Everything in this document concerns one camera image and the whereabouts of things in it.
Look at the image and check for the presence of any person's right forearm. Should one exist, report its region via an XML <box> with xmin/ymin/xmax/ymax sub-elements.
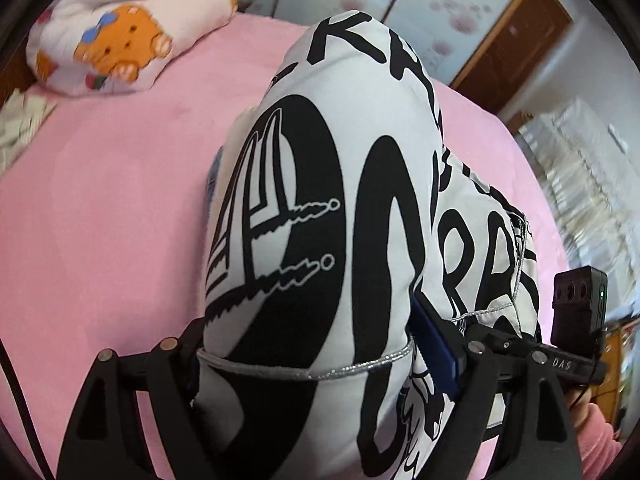
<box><xmin>565</xmin><ymin>387</ymin><xmax>621</xmax><ymax>480</ymax></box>

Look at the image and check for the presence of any brown wooden door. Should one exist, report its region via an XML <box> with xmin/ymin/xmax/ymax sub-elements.
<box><xmin>450</xmin><ymin>0</ymin><xmax>574</xmax><ymax>114</ymax></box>

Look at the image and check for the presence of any black cable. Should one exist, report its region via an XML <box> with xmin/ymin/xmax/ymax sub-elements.
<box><xmin>0</xmin><ymin>335</ymin><xmax>54</xmax><ymax>480</ymax></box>

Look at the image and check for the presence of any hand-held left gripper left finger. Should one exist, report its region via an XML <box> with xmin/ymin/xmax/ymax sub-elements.
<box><xmin>56</xmin><ymin>316</ymin><xmax>207</xmax><ymax>480</ymax></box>

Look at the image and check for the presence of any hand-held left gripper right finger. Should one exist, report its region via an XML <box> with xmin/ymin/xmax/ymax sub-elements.
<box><xmin>409</xmin><ymin>293</ymin><xmax>584</xmax><ymax>480</ymax></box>

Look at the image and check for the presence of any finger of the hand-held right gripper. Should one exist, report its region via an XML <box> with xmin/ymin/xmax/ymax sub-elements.
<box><xmin>462</xmin><ymin>326</ymin><xmax>503</xmax><ymax>349</ymax></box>

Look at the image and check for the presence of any pink cartoon bear quilt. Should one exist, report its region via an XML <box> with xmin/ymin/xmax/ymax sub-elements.
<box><xmin>25</xmin><ymin>0</ymin><xmax>239</xmax><ymax>97</ymax></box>

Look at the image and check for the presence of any pink bed blanket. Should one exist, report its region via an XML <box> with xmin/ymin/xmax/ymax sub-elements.
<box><xmin>0</xmin><ymin>12</ymin><xmax>571</xmax><ymax>480</ymax></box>

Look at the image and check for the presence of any cream folded blanket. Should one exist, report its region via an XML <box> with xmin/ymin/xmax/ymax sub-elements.
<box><xmin>0</xmin><ymin>90</ymin><xmax>59</xmax><ymax>171</ymax></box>

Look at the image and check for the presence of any white curtain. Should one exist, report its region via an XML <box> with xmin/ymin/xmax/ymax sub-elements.
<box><xmin>517</xmin><ymin>95</ymin><xmax>640</xmax><ymax>321</ymax></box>

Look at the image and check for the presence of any floral sliding door wardrobe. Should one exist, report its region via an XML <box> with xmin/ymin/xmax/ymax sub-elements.
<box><xmin>220</xmin><ymin>0</ymin><xmax>541</xmax><ymax>86</ymax></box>

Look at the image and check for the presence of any black and white printed garment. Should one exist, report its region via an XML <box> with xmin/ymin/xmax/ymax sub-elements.
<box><xmin>192</xmin><ymin>10</ymin><xmax>543</xmax><ymax>480</ymax></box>

